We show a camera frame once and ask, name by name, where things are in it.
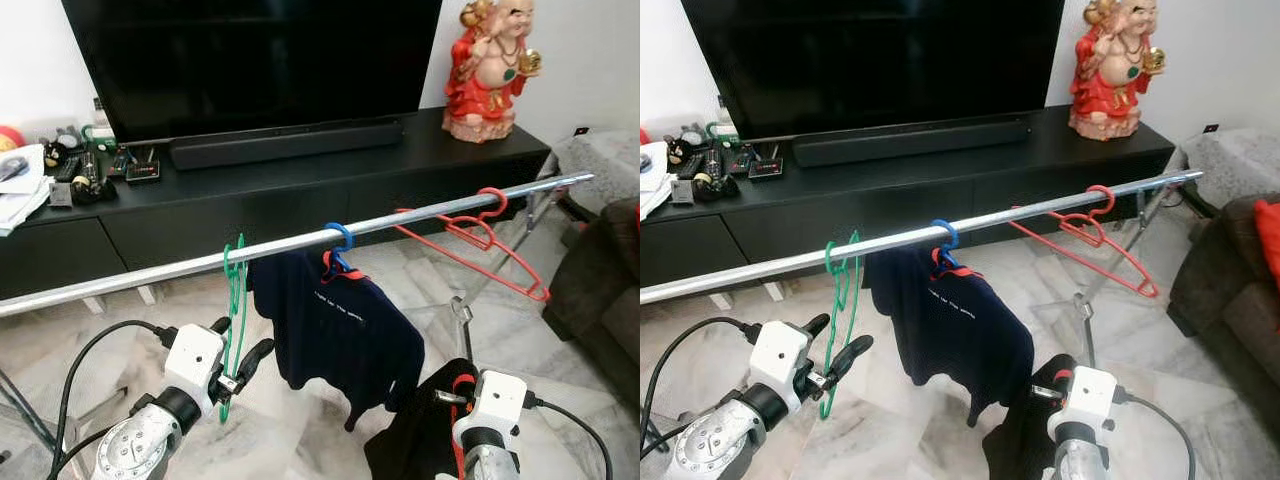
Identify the black garment red stripe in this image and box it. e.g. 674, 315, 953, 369
983, 353, 1076, 480
363, 358, 481, 480

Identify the blue plastic hanger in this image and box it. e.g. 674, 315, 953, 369
323, 222, 354, 273
930, 219, 961, 271

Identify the stack of white papers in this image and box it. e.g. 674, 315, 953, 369
0, 143, 56, 238
640, 140, 683, 223

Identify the red square cushion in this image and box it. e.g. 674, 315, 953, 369
1255, 198, 1280, 293

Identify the navy T-shirt red collar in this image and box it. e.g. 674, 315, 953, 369
865, 245, 1036, 429
247, 248, 426, 433

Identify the black TV cabinet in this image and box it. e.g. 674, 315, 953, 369
0, 105, 553, 301
640, 103, 1176, 291

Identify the dark grey fabric sofa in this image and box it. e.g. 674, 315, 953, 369
545, 195, 641, 406
1168, 192, 1280, 446

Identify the side table lace cloth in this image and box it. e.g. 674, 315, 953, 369
553, 128, 641, 216
1180, 127, 1280, 216

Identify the red plastic hanger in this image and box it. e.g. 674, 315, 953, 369
1008, 184, 1161, 299
392, 187, 551, 303

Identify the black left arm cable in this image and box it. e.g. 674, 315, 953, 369
640, 315, 766, 461
45, 318, 181, 480

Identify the red laughing Buddha statue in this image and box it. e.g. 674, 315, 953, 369
1068, 0, 1168, 141
441, 0, 544, 144

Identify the green plastic hanger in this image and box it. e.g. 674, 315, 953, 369
220, 234, 251, 425
825, 230, 863, 421

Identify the black soundbar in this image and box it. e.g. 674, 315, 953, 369
792, 115, 1033, 168
168, 118, 406, 171

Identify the black flat television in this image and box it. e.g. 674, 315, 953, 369
680, 0, 1066, 141
60, 0, 444, 144

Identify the silver metal clothes rack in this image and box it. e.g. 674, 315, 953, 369
640, 169, 1205, 369
0, 171, 597, 373

